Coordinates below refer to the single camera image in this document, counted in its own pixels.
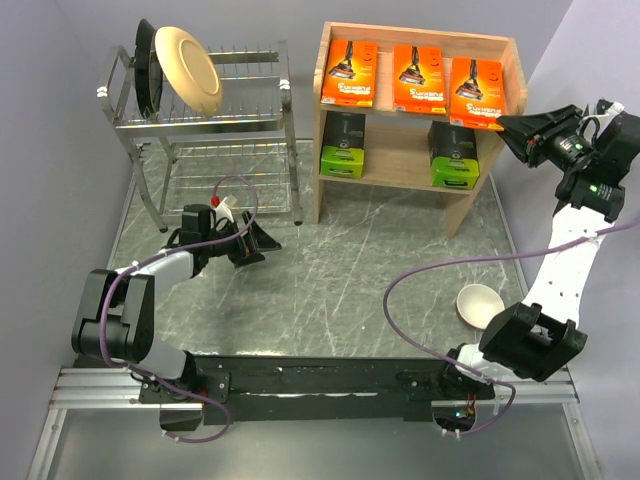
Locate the beige wooden plate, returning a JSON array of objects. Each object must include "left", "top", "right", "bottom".
[{"left": 154, "top": 26, "right": 223, "bottom": 117}]

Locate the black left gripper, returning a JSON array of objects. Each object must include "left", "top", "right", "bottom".
[{"left": 203, "top": 211, "right": 281, "bottom": 268}]

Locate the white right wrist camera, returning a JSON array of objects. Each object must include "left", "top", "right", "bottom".
[{"left": 580, "top": 98, "right": 625, "bottom": 136}]

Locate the black green razor box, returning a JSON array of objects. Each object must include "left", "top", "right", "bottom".
[
  {"left": 428, "top": 122, "right": 480, "bottom": 190},
  {"left": 320, "top": 111, "right": 366, "bottom": 179}
]

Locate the black plate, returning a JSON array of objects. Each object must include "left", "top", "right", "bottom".
[{"left": 134, "top": 19, "right": 164, "bottom": 119}]

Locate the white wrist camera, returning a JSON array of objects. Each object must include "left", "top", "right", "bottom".
[
  {"left": 211, "top": 195, "right": 237, "bottom": 223},
  {"left": 580, "top": 98, "right": 625, "bottom": 136}
]

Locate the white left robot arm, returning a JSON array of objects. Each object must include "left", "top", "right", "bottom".
[{"left": 71, "top": 202, "right": 282, "bottom": 402}]

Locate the white small bowl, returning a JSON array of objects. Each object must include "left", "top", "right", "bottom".
[{"left": 455, "top": 284, "right": 505, "bottom": 330}]

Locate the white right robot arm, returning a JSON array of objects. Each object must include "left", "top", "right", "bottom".
[{"left": 437, "top": 99, "right": 639, "bottom": 398}]

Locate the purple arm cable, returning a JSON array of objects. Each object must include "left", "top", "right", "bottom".
[
  {"left": 99, "top": 174, "right": 260, "bottom": 445},
  {"left": 383, "top": 214, "right": 640, "bottom": 439}
]

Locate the orange razor box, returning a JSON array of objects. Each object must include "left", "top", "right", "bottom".
[
  {"left": 321, "top": 39, "right": 378, "bottom": 108},
  {"left": 448, "top": 57, "right": 506, "bottom": 131},
  {"left": 393, "top": 44, "right": 447, "bottom": 115}
]

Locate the wooden two-tier shelf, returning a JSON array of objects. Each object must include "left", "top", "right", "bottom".
[{"left": 313, "top": 21, "right": 528, "bottom": 238}]

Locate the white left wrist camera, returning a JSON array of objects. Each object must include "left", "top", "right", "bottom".
[{"left": 211, "top": 195, "right": 237, "bottom": 223}]

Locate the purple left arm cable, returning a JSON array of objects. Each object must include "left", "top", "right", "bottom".
[{"left": 99, "top": 174, "right": 260, "bottom": 445}]

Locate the chrome dish rack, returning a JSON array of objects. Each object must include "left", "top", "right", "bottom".
[{"left": 96, "top": 40, "right": 303, "bottom": 233}]

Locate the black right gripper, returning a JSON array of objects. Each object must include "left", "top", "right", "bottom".
[{"left": 495, "top": 104, "right": 594, "bottom": 173}]

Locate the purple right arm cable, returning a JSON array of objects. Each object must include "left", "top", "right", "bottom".
[{"left": 383, "top": 214, "right": 640, "bottom": 439}]

